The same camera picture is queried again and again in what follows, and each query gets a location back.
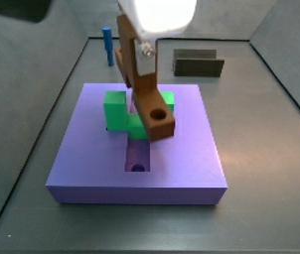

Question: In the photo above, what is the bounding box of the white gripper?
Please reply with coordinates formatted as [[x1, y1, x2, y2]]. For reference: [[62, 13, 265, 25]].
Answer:
[[116, 0, 196, 76]]

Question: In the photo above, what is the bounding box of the brown block with hole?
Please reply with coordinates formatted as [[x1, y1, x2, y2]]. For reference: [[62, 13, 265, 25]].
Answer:
[[113, 14, 175, 141]]

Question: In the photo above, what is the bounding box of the purple base board block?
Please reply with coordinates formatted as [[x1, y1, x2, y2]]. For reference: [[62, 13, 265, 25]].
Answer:
[[46, 83, 226, 204]]

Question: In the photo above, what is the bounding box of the blue hexagonal peg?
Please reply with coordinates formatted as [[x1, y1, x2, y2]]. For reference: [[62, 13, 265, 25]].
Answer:
[[101, 26, 113, 66]]

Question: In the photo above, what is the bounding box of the green U-shaped block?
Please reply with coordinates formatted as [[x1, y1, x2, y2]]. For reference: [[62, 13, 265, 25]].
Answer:
[[103, 90, 175, 141]]

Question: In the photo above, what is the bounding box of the black U-shaped holder bracket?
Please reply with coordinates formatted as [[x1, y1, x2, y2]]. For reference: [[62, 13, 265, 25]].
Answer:
[[172, 49, 224, 77]]

